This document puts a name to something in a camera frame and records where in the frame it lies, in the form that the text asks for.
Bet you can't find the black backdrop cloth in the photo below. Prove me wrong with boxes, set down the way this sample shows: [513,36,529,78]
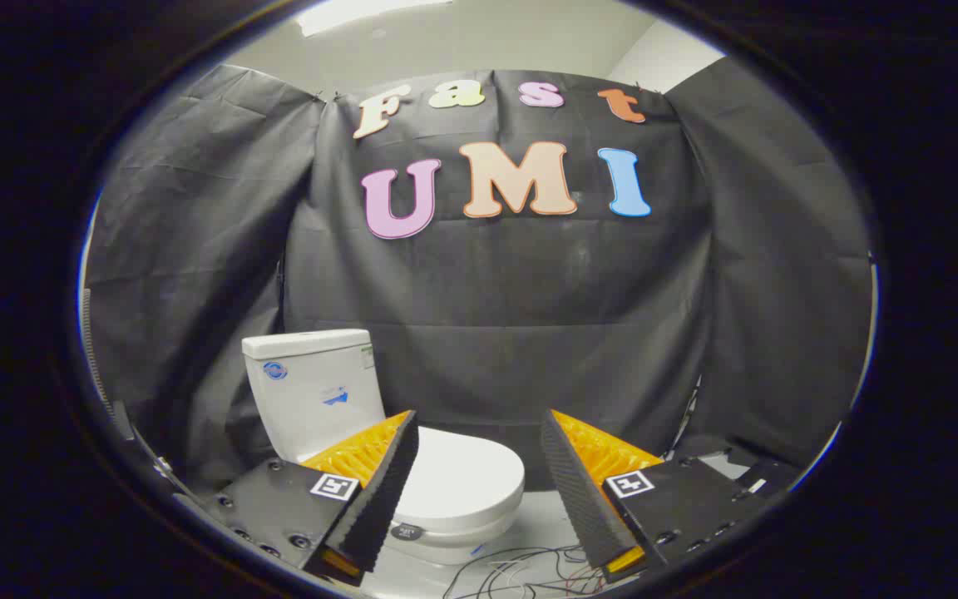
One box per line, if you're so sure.
[84,57,875,500]

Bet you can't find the tangle of thin floor cables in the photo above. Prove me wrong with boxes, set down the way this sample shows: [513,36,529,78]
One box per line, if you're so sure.
[444,544,613,599]

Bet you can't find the white toilet lid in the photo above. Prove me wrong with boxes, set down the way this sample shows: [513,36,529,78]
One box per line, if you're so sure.
[392,426,526,542]

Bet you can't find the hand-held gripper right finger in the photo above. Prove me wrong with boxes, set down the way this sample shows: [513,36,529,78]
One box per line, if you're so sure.
[540,408,783,583]

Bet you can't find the white toilet with tank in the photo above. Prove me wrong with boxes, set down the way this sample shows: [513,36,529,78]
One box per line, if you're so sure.
[242,329,526,567]

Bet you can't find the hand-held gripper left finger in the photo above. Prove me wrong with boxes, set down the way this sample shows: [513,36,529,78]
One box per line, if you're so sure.
[196,409,420,587]

